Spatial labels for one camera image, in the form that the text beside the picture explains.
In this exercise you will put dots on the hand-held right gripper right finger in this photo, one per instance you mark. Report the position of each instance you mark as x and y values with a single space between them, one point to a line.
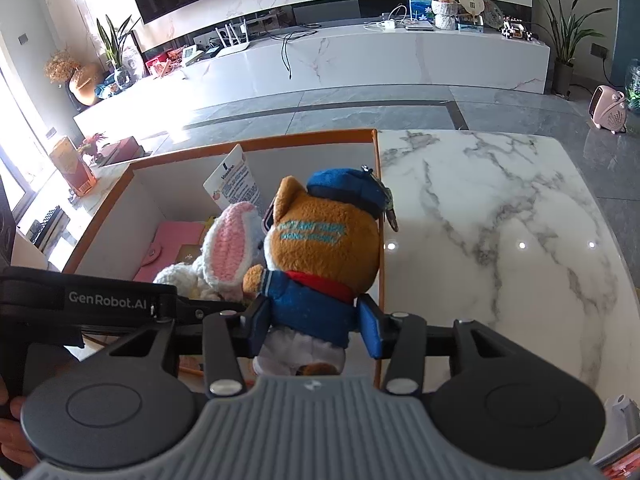
372 331

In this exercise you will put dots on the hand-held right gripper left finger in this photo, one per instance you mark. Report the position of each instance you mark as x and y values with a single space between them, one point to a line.
257 326

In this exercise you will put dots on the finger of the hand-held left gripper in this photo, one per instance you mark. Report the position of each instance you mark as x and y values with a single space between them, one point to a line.
192 308

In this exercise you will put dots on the pink snap card wallet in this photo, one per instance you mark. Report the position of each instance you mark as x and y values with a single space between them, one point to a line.
170 246

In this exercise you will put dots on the pink white crochet bunny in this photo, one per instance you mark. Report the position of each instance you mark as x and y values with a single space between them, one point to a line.
230 240

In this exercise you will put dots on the brown bear plush blue cap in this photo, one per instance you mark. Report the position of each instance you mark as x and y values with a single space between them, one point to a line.
320 240

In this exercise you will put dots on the large orange cardboard box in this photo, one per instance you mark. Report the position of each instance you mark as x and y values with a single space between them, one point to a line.
165 195

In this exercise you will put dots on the white printed tube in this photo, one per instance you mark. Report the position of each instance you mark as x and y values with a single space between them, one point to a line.
232 180

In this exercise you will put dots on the person's left hand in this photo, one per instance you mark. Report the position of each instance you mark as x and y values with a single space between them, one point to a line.
12 440

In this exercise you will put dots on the small brown cardboard box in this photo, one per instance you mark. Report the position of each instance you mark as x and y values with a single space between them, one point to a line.
192 253

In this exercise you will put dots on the orange gift box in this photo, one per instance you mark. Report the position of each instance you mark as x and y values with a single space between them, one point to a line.
72 170

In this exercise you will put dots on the brown tissue box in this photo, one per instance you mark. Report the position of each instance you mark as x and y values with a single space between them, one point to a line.
122 151

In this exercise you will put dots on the red artificial flower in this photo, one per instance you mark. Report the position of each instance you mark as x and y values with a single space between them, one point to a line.
92 144

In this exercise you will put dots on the orange vase dried flowers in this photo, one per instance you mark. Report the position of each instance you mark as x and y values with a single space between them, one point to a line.
85 85

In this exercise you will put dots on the potted plant glass vase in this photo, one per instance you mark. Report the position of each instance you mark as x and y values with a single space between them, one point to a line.
117 47

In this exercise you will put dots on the white wifi router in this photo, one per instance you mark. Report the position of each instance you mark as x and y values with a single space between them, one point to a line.
232 50

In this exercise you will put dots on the white marble tv cabinet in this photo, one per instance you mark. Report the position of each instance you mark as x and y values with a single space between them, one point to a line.
375 60

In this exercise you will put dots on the silver laptop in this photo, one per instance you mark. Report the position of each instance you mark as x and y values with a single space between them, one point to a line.
419 26

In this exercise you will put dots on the tall potted plant grey pot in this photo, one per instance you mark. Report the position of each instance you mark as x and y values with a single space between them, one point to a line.
562 77

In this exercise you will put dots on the pink space heater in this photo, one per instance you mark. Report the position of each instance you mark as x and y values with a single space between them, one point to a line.
607 110

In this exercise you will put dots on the white woven basket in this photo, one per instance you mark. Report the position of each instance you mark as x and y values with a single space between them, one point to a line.
445 14

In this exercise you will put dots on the black white cow toy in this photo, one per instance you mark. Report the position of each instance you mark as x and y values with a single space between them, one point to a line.
517 30

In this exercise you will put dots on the glass decorative plate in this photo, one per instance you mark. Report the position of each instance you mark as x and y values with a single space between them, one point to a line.
494 14

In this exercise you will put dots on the round paper fan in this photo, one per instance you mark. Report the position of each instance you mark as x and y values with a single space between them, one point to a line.
471 1

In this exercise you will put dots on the blue water jug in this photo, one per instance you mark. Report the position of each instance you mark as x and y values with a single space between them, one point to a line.
633 85

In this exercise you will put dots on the grey wall switch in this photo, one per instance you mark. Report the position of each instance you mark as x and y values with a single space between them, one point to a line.
23 38

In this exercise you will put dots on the dark wall socket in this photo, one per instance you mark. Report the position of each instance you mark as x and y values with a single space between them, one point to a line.
599 50

